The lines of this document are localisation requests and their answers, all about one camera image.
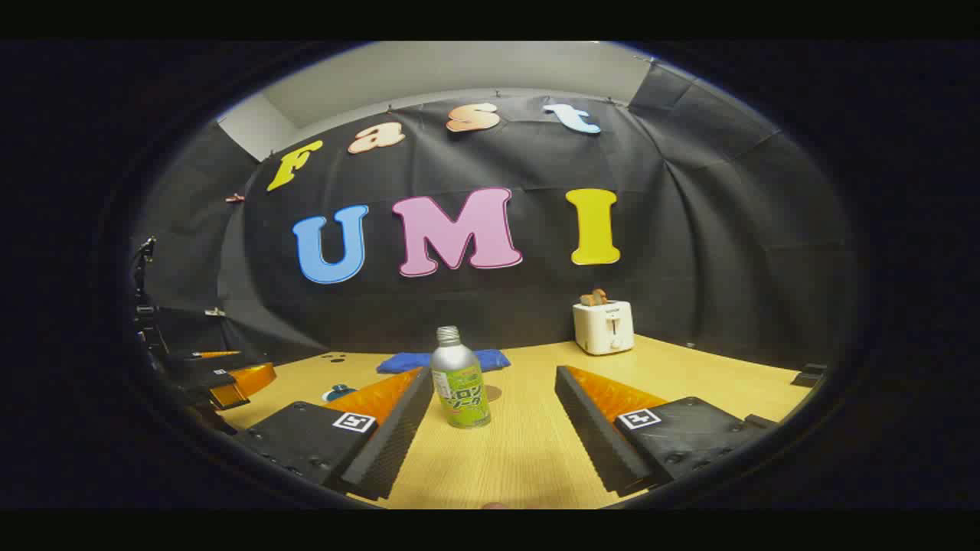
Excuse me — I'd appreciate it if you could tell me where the silver green-label water bottle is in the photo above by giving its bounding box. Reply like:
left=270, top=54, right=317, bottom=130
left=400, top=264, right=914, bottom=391
left=430, top=325, right=492, bottom=429

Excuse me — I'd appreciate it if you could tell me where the blue towel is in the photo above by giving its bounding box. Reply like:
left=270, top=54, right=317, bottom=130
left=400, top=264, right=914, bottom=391
left=376, top=349, right=511, bottom=375

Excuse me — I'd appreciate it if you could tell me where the black backdrop cloth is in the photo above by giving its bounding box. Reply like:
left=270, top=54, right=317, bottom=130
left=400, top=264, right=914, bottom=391
left=130, top=61, right=858, bottom=368

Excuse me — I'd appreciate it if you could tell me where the white toaster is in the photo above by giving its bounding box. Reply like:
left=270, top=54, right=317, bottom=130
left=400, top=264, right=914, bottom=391
left=573, top=300, right=635, bottom=356

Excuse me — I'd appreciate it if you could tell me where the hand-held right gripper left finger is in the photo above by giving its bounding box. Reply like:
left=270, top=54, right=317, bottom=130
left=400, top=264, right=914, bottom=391
left=230, top=366, right=436, bottom=502

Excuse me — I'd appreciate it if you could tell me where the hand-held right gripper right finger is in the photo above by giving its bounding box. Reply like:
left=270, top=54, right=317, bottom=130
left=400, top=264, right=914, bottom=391
left=554, top=365, right=778, bottom=497

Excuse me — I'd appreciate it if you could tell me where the black stand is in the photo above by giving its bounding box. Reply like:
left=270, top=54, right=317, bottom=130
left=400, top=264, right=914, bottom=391
left=129, top=236, right=162, bottom=337

